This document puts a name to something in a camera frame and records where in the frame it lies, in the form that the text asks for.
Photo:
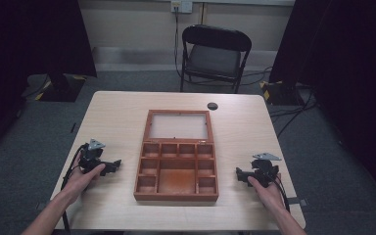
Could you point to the person's left hand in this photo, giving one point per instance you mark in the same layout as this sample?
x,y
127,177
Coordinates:
x,y
78,182

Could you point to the dark curtain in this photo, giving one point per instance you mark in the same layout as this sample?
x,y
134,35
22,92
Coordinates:
x,y
349,81
19,65

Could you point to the black folding chair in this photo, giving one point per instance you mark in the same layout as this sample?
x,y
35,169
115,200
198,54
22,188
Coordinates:
x,y
213,60

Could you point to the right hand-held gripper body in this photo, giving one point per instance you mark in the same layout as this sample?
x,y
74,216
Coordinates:
x,y
265,169

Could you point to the wooden compartment box with lid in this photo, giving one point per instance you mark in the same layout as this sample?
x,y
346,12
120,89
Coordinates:
x,y
176,181

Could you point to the person's right hand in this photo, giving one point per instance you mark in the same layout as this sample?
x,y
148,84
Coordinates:
x,y
271,194

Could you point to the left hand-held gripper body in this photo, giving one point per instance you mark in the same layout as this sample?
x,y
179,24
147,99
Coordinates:
x,y
89,158

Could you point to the black stand base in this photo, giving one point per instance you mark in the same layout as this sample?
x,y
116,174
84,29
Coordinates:
x,y
62,89
280,93

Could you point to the white wall socket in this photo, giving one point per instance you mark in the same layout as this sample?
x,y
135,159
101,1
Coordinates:
x,y
182,6

